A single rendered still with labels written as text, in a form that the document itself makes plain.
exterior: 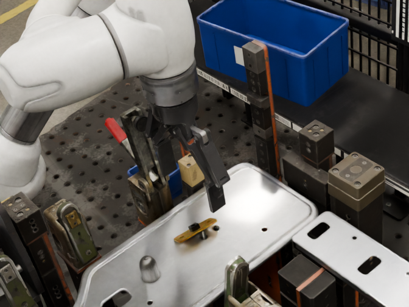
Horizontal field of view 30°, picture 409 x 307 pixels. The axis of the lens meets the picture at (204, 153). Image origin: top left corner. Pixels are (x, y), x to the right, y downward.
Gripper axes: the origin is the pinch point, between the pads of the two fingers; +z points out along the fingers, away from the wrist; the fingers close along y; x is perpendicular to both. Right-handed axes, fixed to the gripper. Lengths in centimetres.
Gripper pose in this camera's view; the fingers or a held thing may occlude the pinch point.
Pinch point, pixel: (192, 184)
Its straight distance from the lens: 133.6
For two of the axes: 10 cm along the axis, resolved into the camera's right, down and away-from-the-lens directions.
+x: 7.6, -5.1, 4.1
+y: 6.4, 4.3, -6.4
